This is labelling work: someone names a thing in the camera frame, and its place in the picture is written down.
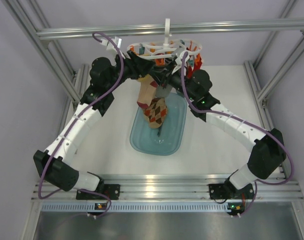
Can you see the blue transparent tray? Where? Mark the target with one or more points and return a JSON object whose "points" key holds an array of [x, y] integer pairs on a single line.
{"points": [[165, 140]]}

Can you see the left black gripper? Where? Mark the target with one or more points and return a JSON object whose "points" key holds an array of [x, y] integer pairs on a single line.
{"points": [[137, 66]]}

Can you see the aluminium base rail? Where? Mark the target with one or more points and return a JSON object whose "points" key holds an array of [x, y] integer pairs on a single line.
{"points": [[193, 187]]}

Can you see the aluminium top crossbar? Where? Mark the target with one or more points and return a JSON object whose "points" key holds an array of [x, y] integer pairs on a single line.
{"points": [[263, 25]]}

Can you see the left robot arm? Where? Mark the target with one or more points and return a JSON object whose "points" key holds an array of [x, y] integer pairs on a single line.
{"points": [[54, 163]]}

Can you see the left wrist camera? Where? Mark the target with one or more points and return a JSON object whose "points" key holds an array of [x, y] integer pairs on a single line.
{"points": [[112, 45]]}

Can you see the grey black striped sock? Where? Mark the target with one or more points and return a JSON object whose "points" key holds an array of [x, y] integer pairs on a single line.
{"points": [[163, 92]]}

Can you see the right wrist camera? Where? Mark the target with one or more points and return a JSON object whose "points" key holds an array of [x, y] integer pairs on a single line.
{"points": [[180, 56]]}

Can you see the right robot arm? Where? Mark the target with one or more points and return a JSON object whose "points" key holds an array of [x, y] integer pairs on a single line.
{"points": [[266, 148]]}

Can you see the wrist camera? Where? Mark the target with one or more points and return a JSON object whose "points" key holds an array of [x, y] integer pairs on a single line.
{"points": [[180, 56], [112, 45]]}

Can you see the perforated cable duct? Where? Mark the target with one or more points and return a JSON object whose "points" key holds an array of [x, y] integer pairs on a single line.
{"points": [[140, 207]]}

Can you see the white round clip hanger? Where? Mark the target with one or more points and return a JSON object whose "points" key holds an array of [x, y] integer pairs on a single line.
{"points": [[159, 50]]}

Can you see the beige purple striped sock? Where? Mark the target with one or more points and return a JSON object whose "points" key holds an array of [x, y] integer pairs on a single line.
{"points": [[147, 93]]}

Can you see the beige argyle sock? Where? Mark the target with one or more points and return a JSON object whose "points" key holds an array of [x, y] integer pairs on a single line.
{"points": [[156, 113]]}

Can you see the yellow sock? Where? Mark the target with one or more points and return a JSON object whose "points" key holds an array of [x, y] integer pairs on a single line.
{"points": [[144, 80]]}

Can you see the red sock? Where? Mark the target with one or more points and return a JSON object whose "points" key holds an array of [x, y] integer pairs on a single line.
{"points": [[193, 64]]}

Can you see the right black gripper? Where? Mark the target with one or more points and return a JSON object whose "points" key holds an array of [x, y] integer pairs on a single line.
{"points": [[164, 74]]}

